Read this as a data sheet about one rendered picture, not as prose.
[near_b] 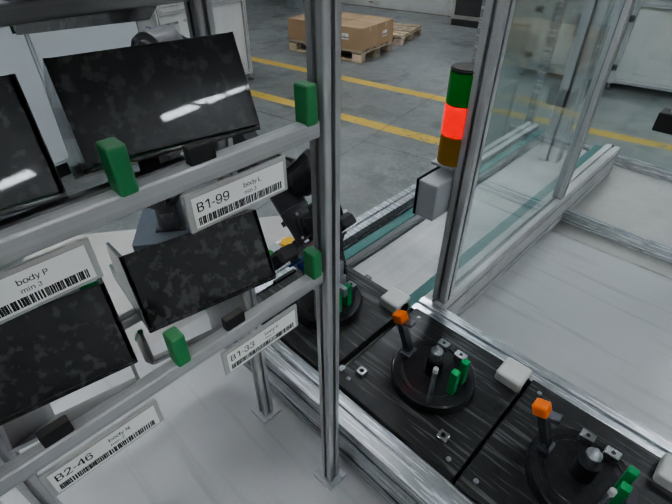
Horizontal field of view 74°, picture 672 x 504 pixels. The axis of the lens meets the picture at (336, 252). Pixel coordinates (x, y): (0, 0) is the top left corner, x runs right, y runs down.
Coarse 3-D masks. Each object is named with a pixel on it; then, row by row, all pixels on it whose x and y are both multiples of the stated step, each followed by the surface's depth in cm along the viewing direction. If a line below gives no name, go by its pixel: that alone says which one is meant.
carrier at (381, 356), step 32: (416, 320) 87; (384, 352) 81; (416, 352) 78; (448, 352) 78; (480, 352) 81; (352, 384) 75; (384, 384) 75; (416, 384) 73; (448, 384) 71; (480, 384) 75; (512, 384) 74; (384, 416) 71; (416, 416) 71; (448, 416) 71; (480, 416) 71; (416, 448) 67; (448, 448) 66; (448, 480) 64
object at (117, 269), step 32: (224, 224) 42; (256, 224) 44; (128, 256) 38; (160, 256) 40; (192, 256) 41; (224, 256) 43; (256, 256) 45; (128, 288) 42; (160, 288) 40; (192, 288) 42; (224, 288) 43; (160, 320) 40
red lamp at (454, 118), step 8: (448, 112) 70; (456, 112) 69; (464, 112) 69; (448, 120) 71; (456, 120) 70; (464, 120) 70; (448, 128) 72; (456, 128) 71; (448, 136) 72; (456, 136) 72
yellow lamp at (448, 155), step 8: (440, 136) 74; (440, 144) 74; (448, 144) 73; (456, 144) 72; (440, 152) 75; (448, 152) 74; (456, 152) 73; (440, 160) 76; (448, 160) 74; (456, 160) 74
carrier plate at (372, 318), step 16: (352, 272) 98; (272, 288) 94; (368, 288) 94; (384, 288) 94; (368, 304) 90; (368, 320) 87; (384, 320) 87; (288, 336) 84; (304, 336) 84; (352, 336) 84; (368, 336) 84; (304, 352) 81; (352, 352) 81
